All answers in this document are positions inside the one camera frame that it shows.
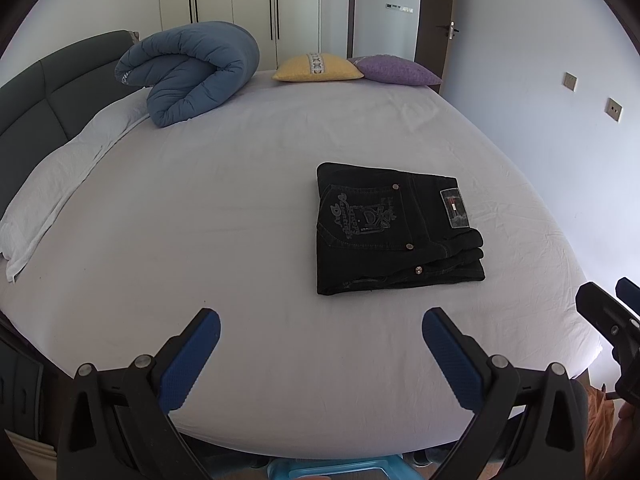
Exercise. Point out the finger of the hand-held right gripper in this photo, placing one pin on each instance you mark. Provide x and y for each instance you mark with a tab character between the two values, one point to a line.
629	291
600	305

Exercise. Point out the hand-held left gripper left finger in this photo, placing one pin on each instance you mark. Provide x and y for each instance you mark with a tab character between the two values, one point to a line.
192	360

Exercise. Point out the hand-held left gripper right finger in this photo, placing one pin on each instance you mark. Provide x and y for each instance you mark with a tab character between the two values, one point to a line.
450	355

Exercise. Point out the black denim pants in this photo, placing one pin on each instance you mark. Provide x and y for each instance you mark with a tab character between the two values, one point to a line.
380	240

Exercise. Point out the orange cloth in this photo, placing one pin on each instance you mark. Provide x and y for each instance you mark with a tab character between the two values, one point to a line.
600	425

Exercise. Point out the blue plastic stool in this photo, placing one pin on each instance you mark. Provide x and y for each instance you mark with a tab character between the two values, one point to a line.
300	467

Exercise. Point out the bed with white sheet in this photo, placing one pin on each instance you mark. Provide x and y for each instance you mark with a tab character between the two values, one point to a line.
225	210

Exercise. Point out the dark bedside cabinet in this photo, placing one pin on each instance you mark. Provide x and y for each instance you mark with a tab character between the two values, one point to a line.
20	385

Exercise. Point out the white pillow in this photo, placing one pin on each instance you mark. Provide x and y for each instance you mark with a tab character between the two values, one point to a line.
50	185

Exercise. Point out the purple pillow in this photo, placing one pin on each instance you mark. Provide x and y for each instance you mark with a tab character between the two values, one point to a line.
395	71

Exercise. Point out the blue rolled comforter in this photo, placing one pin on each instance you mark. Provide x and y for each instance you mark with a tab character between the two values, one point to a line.
200	70

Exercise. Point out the yellow pillow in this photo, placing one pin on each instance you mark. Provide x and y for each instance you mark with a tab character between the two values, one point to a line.
340	71

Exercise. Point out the dark grey padded headboard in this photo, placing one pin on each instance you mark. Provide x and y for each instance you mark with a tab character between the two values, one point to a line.
40	90

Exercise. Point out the metal wall socket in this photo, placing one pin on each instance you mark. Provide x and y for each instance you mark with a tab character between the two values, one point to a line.
613	110
570	81

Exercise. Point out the white wall control panel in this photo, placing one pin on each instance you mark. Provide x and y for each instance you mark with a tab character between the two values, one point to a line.
399	8

